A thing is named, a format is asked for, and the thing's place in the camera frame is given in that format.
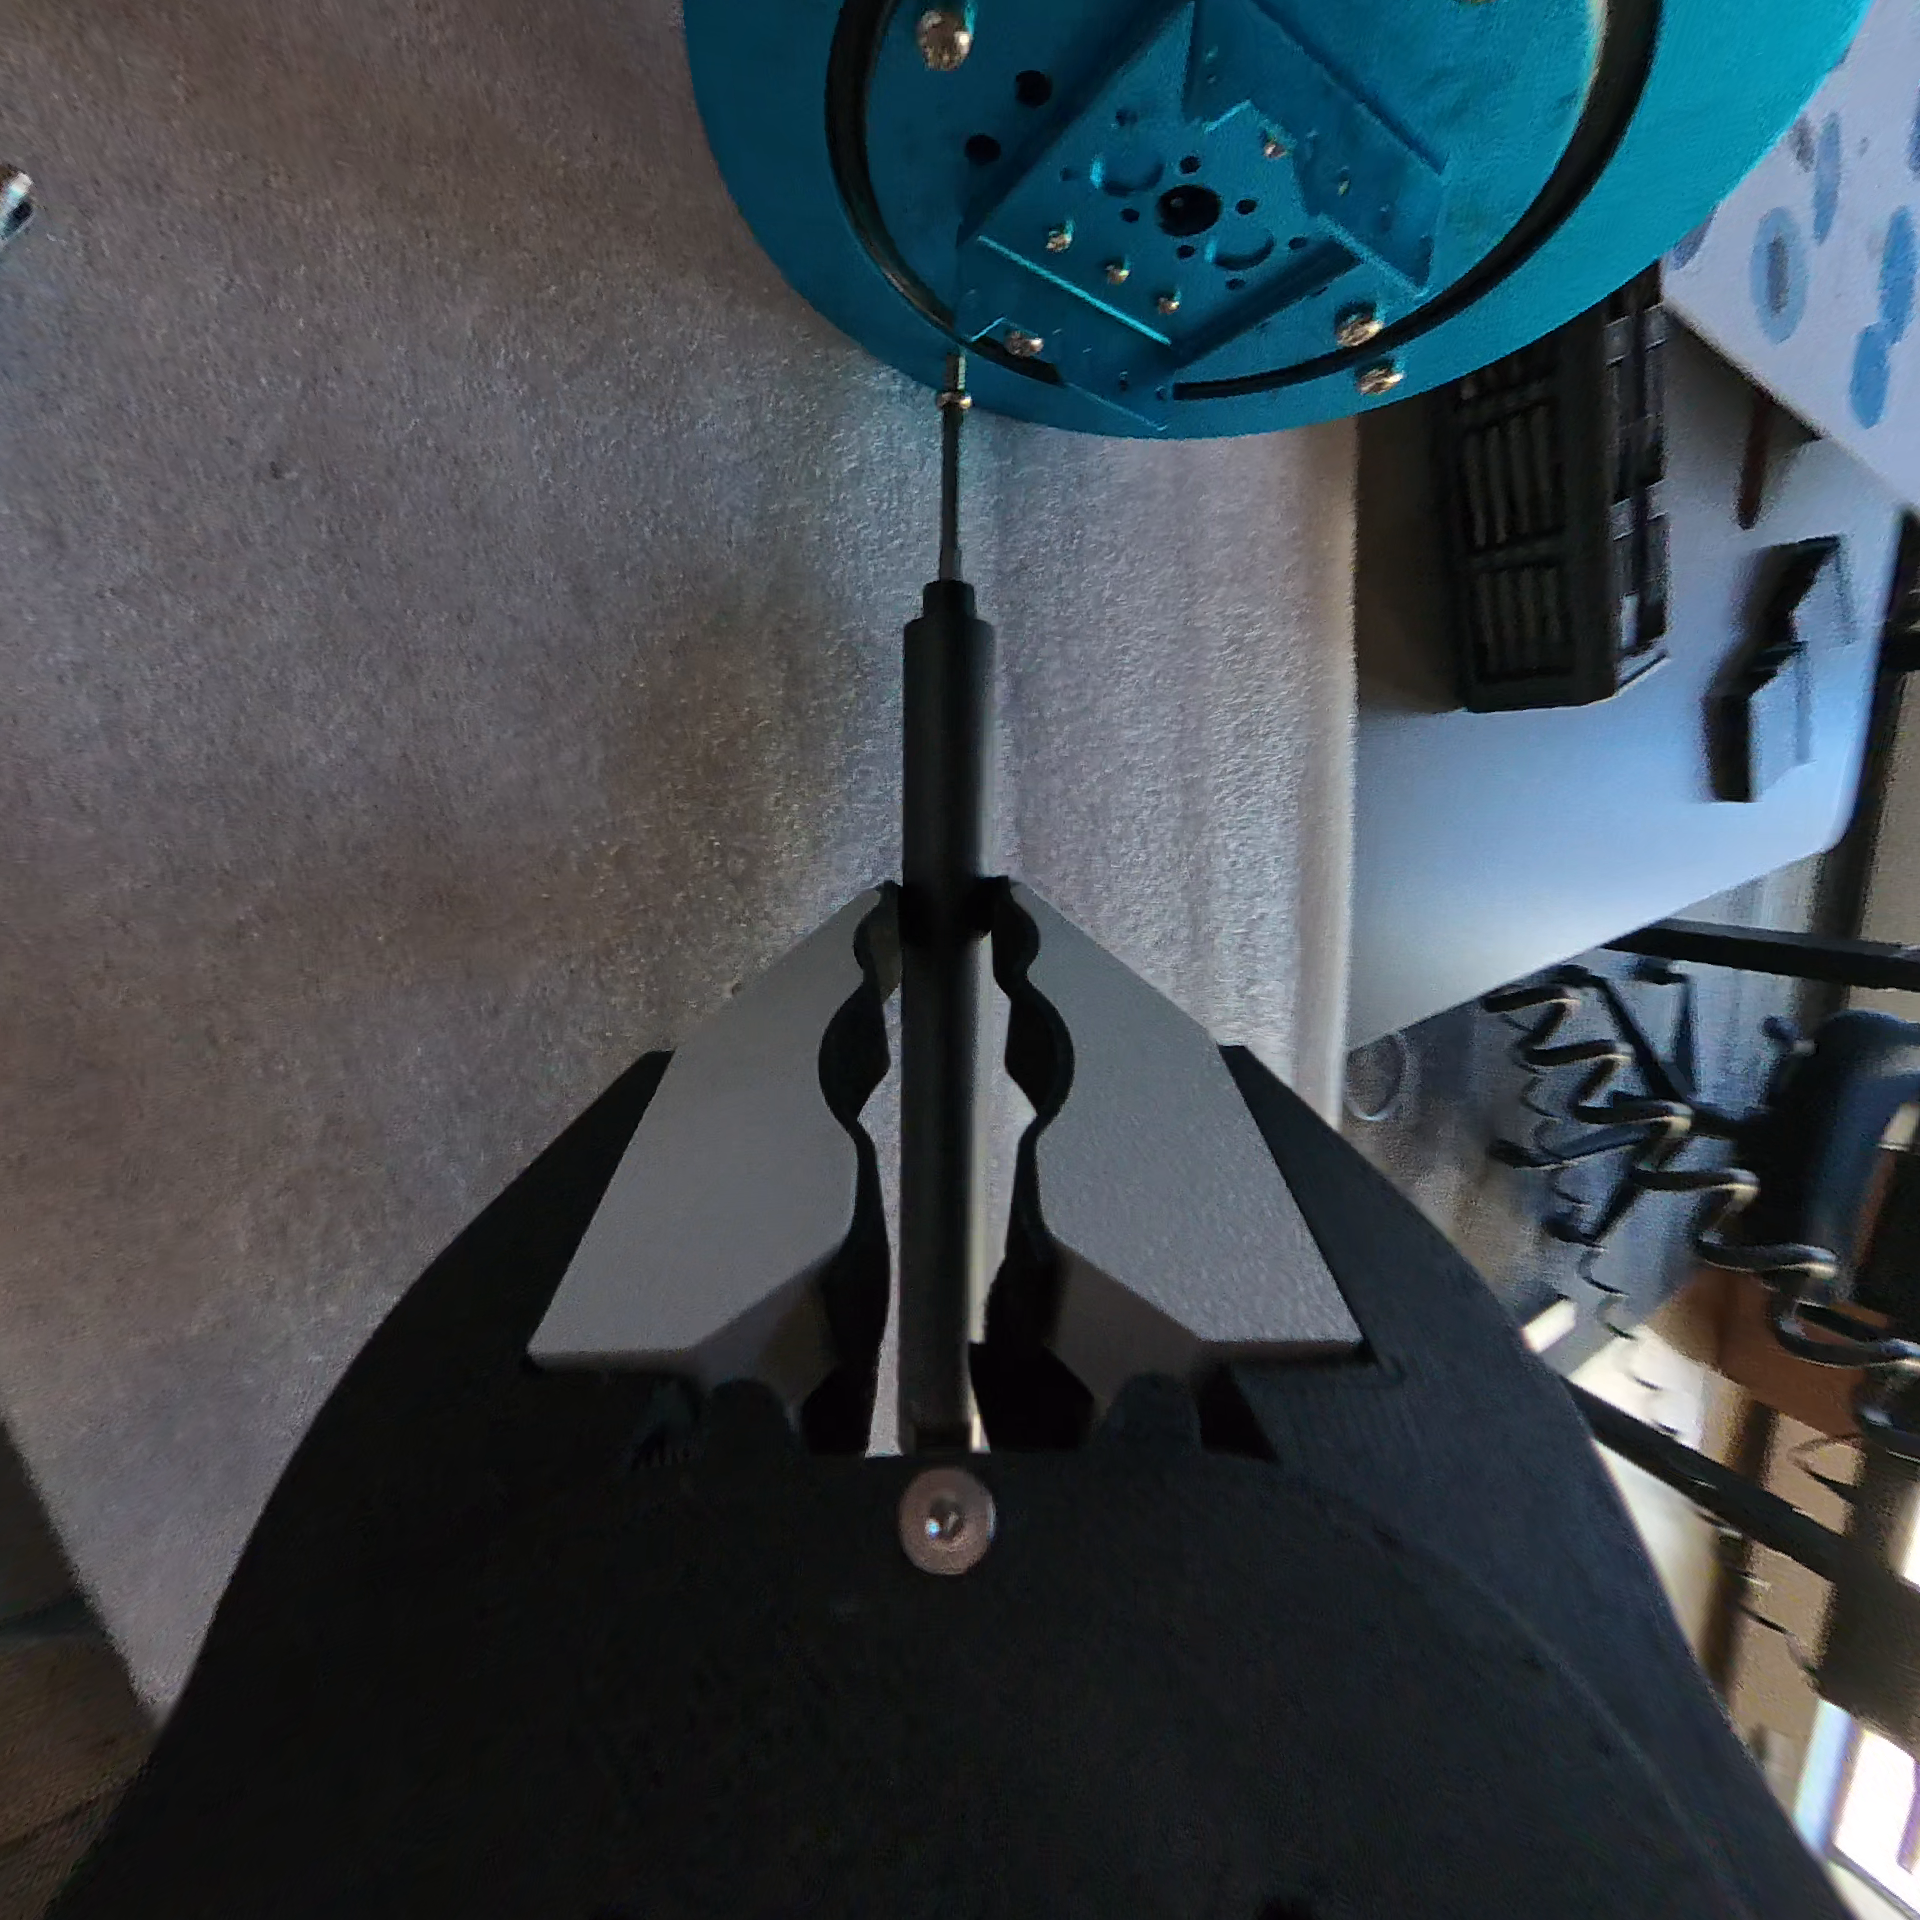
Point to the black precision screwdriver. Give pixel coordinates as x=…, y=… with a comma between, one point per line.
x=945, y=750

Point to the black screwdriver bit case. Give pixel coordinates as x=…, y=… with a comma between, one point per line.
x=1544, y=524

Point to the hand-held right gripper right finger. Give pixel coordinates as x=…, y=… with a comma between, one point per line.
x=1169, y=1199

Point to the black flat box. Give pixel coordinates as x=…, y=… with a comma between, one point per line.
x=1777, y=674

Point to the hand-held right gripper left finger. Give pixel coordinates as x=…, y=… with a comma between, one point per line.
x=718, y=1199

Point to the white foam sheet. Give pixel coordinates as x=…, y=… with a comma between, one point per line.
x=375, y=750

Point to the silver cross wrench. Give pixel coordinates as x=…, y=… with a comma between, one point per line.
x=12, y=205

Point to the printed instruction sheet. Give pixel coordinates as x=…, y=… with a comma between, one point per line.
x=1829, y=227

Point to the blue metal turntable disc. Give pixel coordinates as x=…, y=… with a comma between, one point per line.
x=1710, y=75

